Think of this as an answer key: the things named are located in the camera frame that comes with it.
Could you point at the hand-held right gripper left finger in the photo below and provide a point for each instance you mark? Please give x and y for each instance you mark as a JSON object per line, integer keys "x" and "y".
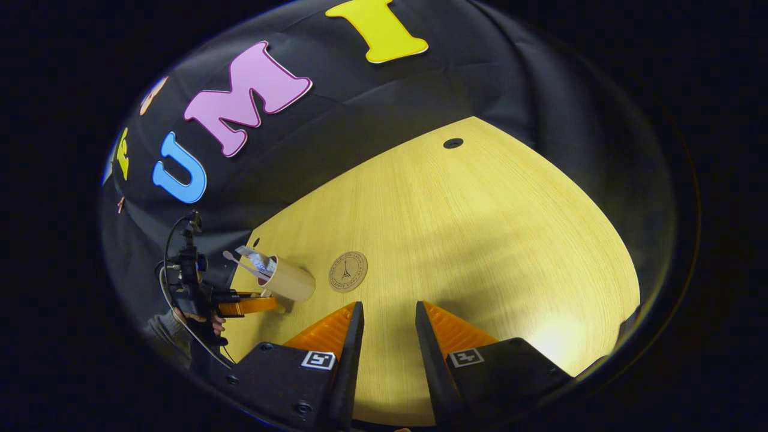
{"x": 345, "y": 372}

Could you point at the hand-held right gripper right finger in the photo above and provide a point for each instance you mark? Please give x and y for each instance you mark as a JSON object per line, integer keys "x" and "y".
{"x": 435, "y": 372}

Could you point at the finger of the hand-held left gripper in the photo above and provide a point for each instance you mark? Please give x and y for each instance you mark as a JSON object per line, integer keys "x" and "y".
{"x": 249, "y": 304}

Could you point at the white toothbrush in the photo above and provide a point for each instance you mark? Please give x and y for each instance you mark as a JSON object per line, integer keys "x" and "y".
{"x": 237, "y": 263}

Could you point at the white toothpaste tube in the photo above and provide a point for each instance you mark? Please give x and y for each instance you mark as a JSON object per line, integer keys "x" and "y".
{"x": 259, "y": 259}

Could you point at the beige cup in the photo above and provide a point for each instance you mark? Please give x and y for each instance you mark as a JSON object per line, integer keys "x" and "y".
{"x": 291, "y": 282}

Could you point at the round wooden coaster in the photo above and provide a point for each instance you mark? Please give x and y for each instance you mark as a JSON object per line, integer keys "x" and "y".
{"x": 348, "y": 271}

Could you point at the wooden desktop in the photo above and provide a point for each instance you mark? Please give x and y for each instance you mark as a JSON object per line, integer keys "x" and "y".
{"x": 480, "y": 240}

